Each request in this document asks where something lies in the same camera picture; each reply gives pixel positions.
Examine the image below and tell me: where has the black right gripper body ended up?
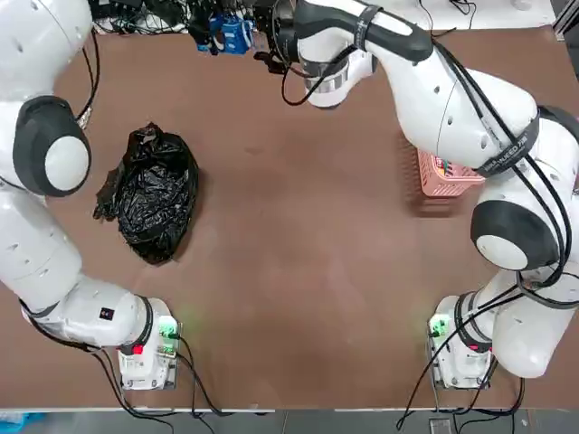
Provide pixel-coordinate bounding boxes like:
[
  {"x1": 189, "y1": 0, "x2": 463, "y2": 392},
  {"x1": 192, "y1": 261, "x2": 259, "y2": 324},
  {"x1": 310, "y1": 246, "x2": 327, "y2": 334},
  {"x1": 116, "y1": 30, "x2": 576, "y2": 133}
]
[{"x1": 270, "y1": 17, "x2": 303, "y2": 70}]

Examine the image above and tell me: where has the blue snack box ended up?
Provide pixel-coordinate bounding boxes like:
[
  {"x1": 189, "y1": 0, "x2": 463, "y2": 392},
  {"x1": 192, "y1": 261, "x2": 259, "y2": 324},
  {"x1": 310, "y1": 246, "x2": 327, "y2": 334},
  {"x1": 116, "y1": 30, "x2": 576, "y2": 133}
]
[{"x1": 196, "y1": 11, "x2": 254, "y2": 56}]

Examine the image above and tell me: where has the black plastic bag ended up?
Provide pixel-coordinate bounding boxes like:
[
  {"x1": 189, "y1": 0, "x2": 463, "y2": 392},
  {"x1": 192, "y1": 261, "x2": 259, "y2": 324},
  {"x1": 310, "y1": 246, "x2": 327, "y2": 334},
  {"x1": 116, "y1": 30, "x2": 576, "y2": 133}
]
[{"x1": 92, "y1": 120, "x2": 200, "y2": 267}]

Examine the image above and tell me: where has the pink plastic basket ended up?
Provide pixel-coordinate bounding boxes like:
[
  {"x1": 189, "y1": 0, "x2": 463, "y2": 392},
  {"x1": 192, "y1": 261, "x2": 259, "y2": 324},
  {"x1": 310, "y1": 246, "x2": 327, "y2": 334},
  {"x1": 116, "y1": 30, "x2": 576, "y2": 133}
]
[{"x1": 416, "y1": 147, "x2": 488, "y2": 200}]

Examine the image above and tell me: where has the tangled cable bundle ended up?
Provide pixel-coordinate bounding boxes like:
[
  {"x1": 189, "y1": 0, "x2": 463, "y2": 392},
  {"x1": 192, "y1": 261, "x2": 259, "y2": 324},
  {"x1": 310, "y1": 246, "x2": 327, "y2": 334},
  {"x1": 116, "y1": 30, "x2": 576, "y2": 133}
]
[{"x1": 88, "y1": 0, "x2": 272, "y2": 35}]

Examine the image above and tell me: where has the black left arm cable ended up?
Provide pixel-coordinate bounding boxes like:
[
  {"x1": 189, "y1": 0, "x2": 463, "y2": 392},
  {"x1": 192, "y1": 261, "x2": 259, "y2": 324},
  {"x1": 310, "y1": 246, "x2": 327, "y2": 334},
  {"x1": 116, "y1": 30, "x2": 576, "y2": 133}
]
[{"x1": 74, "y1": 27, "x2": 101, "y2": 130}]

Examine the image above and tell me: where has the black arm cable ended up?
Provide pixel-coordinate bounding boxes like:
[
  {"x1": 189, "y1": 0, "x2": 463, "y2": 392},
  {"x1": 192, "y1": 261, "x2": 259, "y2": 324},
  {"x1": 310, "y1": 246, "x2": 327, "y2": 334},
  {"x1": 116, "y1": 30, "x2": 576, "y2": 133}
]
[
  {"x1": 429, "y1": 35, "x2": 574, "y2": 313},
  {"x1": 74, "y1": 27, "x2": 101, "y2": 130}
]

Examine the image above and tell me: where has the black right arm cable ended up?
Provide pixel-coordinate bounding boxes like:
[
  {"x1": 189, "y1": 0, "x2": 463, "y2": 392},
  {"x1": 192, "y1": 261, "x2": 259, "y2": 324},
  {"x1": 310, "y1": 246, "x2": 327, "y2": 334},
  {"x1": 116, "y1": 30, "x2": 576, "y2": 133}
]
[{"x1": 429, "y1": 35, "x2": 574, "y2": 313}]

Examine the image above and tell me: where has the aluminium corner post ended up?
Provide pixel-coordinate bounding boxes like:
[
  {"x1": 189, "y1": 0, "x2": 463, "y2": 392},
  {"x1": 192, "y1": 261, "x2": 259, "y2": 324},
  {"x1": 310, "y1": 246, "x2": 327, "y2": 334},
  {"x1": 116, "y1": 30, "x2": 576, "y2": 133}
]
[{"x1": 552, "y1": 0, "x2": 579, "y2": 42}]

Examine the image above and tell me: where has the black left base cable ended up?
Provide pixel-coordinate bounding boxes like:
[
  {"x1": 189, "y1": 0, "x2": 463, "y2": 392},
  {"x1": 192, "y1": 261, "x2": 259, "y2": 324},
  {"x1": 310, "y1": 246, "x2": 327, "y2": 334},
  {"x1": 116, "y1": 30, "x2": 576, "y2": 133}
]
[{"x1": 174, "y1": 332, "x2": 277, "y2": 417}]

